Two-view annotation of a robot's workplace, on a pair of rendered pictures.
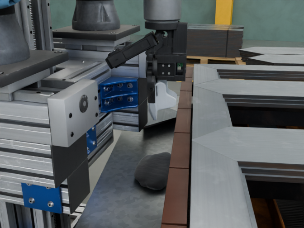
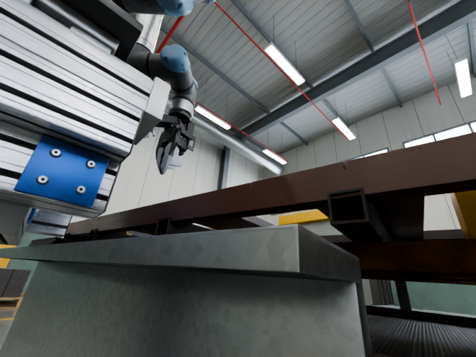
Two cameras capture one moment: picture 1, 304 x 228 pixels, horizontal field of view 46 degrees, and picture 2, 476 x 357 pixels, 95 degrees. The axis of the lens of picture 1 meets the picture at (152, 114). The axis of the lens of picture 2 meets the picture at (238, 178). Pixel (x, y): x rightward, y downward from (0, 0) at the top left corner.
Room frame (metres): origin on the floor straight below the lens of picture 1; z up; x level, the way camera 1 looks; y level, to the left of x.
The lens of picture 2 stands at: (0.27, 0.35, 0.64)
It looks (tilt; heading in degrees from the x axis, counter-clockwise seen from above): 25 degrees up; 302
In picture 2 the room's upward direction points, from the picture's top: 5 degrees clockwise
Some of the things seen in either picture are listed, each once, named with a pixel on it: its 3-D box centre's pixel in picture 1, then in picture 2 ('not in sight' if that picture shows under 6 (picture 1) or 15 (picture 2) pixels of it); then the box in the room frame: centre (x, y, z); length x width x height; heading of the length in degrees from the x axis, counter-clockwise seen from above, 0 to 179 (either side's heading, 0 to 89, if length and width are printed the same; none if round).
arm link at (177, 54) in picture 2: not in sight; (172, 68); (0.71, 0.07, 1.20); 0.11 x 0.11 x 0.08; 31
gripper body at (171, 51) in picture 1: (165, 51); (178, 133); (0.74, -0.03, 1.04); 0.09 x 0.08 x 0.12; 84
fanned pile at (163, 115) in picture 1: (162, 114); (56, 247); (1.29, -0.04, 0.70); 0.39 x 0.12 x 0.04; 173
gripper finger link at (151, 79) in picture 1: (152, 81); (172, 143); (0.73, 0.00, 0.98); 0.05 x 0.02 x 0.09; 174
